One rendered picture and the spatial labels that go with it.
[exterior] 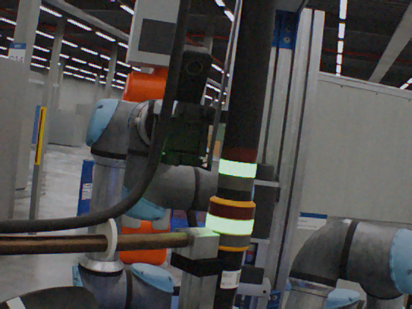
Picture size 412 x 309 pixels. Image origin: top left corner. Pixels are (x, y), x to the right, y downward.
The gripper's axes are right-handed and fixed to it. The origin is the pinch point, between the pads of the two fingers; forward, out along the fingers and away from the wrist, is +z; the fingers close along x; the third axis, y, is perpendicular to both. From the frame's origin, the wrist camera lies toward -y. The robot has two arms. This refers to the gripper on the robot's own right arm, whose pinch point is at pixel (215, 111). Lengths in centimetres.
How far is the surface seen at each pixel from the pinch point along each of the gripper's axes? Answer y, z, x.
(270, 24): -8.4, 9.3, -1.1
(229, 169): 5.3, 8.9, 1.0
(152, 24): -84, -379, -62
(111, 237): 10.9, 14.6, 11.7
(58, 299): 22.2, -0.6, 14.6
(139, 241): 11.5, 13.0, 9.2
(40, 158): 63, -578, 21
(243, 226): 10.3, 9.9, -0.8
